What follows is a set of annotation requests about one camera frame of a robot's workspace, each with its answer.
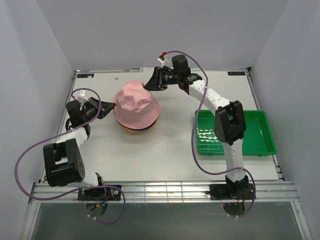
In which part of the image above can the paper label strip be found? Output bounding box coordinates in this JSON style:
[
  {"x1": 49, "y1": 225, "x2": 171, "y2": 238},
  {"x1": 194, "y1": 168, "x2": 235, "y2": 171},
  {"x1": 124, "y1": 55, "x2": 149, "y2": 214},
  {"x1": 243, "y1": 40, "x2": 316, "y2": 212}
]
[{"x1": 140, "y1": 67, "x2": 155, "y2": 73}]

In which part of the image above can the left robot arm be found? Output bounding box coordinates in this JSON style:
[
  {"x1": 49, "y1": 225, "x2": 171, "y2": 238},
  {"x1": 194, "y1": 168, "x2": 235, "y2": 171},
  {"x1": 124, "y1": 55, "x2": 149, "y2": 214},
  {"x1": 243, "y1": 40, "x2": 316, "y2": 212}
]
[{"x1": 43, "y1": 97, "x2": 116, "y2": 200}]

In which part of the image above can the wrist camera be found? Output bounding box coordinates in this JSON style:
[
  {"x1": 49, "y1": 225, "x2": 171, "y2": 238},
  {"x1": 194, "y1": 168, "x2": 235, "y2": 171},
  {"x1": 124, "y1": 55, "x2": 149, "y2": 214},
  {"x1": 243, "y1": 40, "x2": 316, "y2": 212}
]
[
  {"x1": 76, "y1": 89, "x2": 87, "y2": 103},
  {"x1": 157, "y1": 51, "x2": 170, "y2": 68}
]

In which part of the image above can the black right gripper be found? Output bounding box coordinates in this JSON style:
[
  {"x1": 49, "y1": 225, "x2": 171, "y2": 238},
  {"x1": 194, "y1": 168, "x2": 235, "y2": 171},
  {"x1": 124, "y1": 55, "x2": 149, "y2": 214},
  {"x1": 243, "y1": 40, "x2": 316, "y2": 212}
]
[{"x1": 142, "y1": 67, "x2": 180, "y2": 92}]

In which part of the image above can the yellow bucket hat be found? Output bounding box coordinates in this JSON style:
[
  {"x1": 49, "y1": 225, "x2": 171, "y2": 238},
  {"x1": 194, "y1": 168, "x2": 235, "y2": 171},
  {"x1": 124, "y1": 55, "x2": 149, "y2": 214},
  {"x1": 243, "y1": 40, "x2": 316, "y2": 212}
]
[{"x1": 123, "y1": 127, "x2": 151, "y2": 135}]

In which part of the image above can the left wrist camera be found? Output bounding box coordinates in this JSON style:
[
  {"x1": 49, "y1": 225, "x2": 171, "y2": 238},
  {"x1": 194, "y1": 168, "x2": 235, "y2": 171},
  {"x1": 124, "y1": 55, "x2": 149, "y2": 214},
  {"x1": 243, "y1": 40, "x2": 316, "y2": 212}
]
[{"x1": 76, "y1": 89, "x2": 87, "y2": 103}]

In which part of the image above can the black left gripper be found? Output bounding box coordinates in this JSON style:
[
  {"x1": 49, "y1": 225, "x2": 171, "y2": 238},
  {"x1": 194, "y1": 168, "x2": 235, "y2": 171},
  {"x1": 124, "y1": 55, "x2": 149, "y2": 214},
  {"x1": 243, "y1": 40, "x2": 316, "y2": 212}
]
[{"x1": 82, "y1": 97, "x2": 116, "y2": 122}]

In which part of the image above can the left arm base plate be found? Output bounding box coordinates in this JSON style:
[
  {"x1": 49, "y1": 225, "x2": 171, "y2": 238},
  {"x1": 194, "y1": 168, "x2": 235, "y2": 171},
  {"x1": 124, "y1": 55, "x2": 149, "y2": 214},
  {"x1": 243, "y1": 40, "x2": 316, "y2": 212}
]
[{"x1": 76, "y1": 185, "x2": 122, "y2": 201}]

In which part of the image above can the blue beanie hat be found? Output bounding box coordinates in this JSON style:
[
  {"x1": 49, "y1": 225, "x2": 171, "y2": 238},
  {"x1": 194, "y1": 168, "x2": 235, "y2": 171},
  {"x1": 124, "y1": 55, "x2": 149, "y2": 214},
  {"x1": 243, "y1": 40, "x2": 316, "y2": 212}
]
[{"x1": 115, "y1": 114, "x2": 159, "y2": 131}]

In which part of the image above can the aluminium front rail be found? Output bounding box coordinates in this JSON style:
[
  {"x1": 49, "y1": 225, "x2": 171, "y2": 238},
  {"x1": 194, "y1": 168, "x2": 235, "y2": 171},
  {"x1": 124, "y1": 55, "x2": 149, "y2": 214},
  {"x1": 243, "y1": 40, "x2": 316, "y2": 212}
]
[{"x1": 27, "y1": 181, "x2": 301, "y2": 205}]

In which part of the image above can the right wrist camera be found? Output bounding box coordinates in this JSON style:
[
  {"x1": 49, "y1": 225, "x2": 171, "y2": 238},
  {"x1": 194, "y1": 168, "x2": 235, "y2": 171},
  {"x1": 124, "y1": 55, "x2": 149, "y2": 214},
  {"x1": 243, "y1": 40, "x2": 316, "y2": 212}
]
[{"x1": 157, "y1": 51, "x2": 170, "y2": 68}]

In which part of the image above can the green plastic tray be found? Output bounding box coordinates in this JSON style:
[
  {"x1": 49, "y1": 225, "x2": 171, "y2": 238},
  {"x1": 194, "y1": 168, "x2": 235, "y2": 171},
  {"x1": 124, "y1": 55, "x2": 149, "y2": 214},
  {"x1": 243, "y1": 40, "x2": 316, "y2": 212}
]
[{"x1": 196, "y1": 110, "x2": 277, "y2": 156}]

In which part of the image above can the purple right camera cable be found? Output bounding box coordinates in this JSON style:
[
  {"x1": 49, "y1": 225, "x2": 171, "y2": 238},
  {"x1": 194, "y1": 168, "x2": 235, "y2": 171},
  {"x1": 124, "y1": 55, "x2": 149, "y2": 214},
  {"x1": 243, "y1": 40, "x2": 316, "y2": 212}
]
[{"x1": 161, "y1": 49, "x2": 257, "y2": 219}]

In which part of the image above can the pink hat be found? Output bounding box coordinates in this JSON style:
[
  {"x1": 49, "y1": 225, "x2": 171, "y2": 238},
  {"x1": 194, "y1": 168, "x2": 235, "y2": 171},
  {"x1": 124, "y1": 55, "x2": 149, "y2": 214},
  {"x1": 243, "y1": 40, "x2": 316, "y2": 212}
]
[{"x1": 113, "y1": 80, "x2": 161, "y2": 120}]

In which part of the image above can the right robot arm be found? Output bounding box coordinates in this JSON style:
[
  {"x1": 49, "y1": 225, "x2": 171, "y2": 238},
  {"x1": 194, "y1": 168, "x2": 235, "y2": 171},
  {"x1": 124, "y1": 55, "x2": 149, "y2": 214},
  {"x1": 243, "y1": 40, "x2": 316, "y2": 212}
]
[{"x1": 144, "y1": 51, "x2": 249, "y2": 199}]

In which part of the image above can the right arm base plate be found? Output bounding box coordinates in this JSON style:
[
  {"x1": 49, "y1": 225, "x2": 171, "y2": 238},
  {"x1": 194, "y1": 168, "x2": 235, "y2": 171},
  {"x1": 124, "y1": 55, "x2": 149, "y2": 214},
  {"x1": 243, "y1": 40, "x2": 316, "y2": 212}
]
[{"x1": 205, "y1": 183, "x2": 256, "y2": 200}]

